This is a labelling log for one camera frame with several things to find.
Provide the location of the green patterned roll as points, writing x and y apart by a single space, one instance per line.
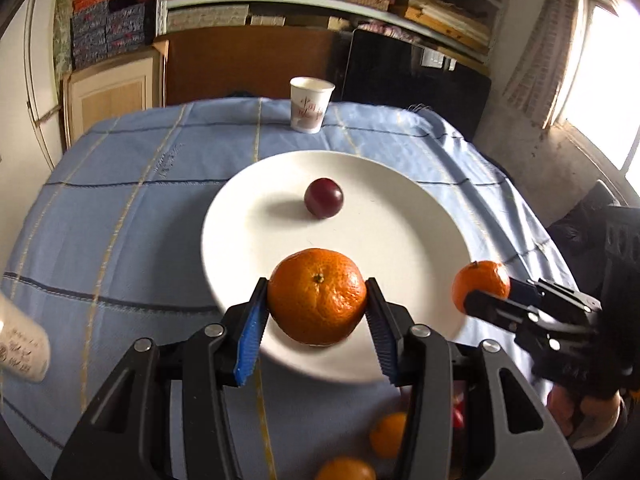
62 25

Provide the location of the blue checked tablecloth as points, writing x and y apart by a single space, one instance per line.
125 240

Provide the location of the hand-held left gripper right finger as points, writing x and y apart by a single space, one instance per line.
382 335

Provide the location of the white wall socket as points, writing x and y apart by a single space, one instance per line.
436 58

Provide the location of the dark red plum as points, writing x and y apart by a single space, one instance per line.
324 197

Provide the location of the beige patterned curtain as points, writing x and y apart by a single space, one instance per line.
545 45

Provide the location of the black bag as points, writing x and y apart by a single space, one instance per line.
580 225

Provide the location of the stack of patterned blue boxes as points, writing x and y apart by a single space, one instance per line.
110 30

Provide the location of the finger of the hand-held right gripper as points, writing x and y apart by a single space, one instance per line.
492 307
522 291

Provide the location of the light wooden panel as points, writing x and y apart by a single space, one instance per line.
110 95

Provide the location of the large mandarin orange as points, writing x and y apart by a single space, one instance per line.
317 295

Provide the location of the white wall shelf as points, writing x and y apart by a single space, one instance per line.
300 2

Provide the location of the white round plate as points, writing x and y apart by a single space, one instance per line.
400 240

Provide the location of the small mandarin orange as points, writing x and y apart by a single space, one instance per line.
387 432
480 277
345 470

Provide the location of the white framed window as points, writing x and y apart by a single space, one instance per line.
605 85

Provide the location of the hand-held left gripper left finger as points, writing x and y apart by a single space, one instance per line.
250 332

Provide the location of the person's right hand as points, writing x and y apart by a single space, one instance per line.
560 407

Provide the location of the white wall trim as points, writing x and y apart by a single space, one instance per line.
40 85

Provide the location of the printed white paper cup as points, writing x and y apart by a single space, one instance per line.
310 105
22 345

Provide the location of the red tomato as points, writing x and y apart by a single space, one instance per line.
457 417

